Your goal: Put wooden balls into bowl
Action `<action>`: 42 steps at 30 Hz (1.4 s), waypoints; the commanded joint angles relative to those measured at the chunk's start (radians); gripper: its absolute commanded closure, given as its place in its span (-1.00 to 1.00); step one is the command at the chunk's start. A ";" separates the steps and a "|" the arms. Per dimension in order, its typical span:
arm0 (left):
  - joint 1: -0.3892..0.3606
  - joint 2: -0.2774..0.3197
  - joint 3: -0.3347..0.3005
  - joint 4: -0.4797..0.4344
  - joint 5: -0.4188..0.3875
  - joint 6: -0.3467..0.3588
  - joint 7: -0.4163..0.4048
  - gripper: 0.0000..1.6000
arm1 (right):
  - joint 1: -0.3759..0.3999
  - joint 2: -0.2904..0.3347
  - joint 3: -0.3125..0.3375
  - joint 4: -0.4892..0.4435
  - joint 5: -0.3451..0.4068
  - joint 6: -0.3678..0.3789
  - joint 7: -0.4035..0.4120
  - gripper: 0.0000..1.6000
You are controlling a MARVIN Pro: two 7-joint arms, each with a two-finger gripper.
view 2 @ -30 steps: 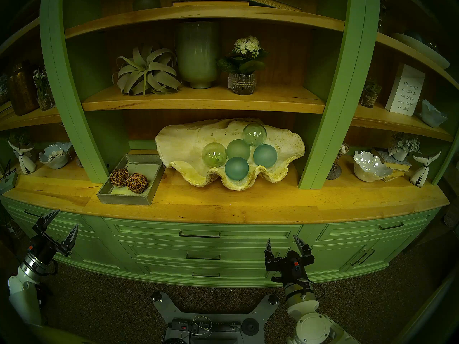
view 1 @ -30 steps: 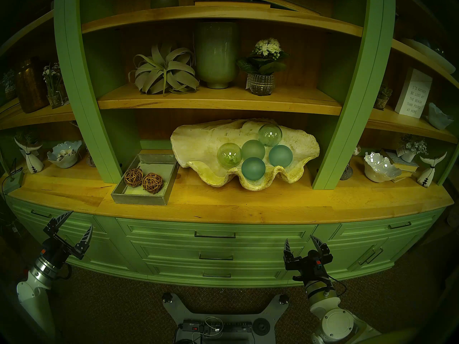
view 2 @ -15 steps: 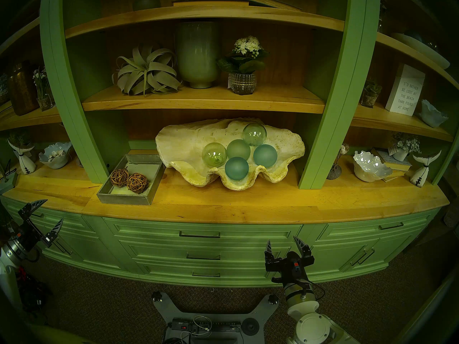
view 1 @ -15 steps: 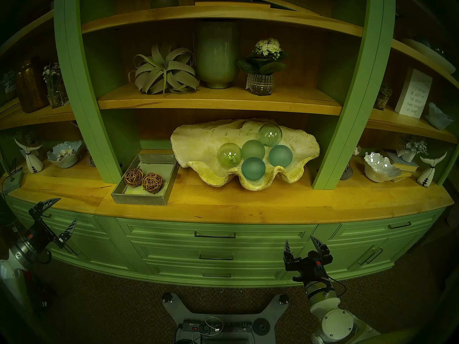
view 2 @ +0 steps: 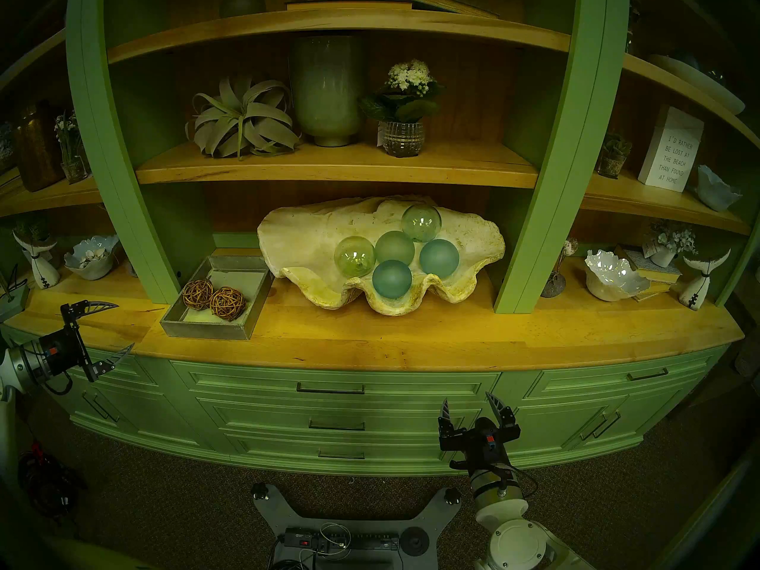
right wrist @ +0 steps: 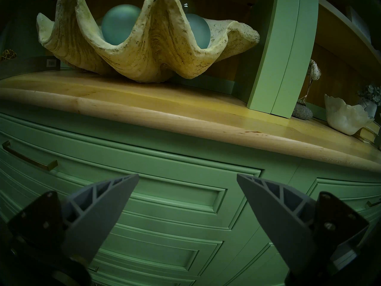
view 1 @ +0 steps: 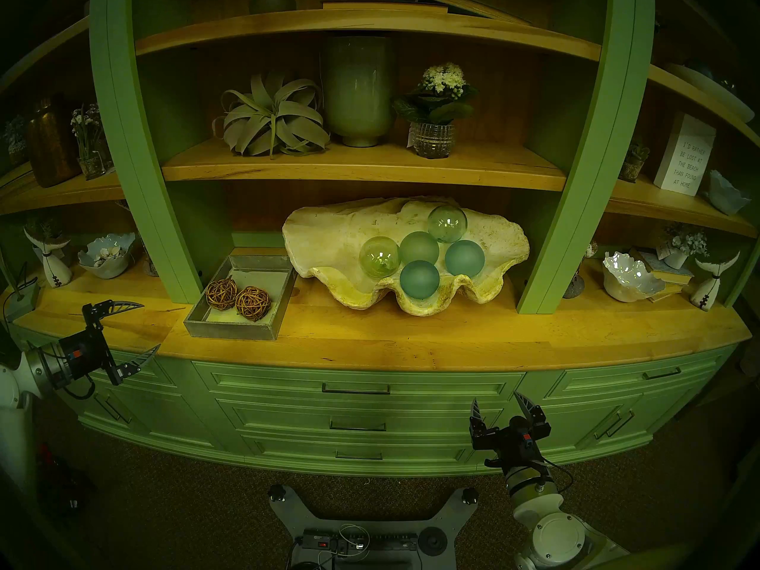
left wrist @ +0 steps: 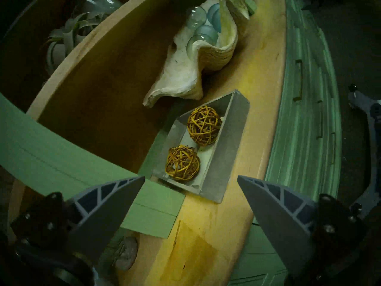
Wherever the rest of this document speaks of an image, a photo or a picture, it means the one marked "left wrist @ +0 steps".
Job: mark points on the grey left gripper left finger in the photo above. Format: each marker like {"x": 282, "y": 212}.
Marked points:
{"x": 101, "y": 217}

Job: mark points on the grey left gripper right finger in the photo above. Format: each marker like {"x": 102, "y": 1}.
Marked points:
{"x": 279, "y": 225}

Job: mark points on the grey metal tray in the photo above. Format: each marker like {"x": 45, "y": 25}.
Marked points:
{"x": 226, "y": 157}

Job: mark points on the brown wicker ball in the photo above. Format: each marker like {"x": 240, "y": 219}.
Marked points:
{"x": 204, "y": 125}
{"x": 182, "y": 162}

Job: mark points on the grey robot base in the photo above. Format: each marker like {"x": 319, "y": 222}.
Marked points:
{"x": 361, "y": 100}

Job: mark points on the giant clam shell bowl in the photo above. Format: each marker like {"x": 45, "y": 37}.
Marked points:
{"x": 181, "y": 77}

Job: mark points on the pale shell ornament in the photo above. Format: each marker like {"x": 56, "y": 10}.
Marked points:
{"x": 126, "y": 252}

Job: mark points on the green wooden shelf cabinet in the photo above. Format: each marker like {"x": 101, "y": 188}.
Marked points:
{"x": 303, "y": 139}

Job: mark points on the pale air plant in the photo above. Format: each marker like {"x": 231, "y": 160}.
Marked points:
{"x": 70, "y": 38}

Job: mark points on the clear glass ball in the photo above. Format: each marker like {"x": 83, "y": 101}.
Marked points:
{"x": 198, "y": 38}
{"x": 196, "y": 17}

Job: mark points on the frosted glass ball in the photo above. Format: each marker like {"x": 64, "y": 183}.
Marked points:
{"x": 207, "y": 30}
{"x": 212, "y": 12}
{"x": 218, "y": 22}

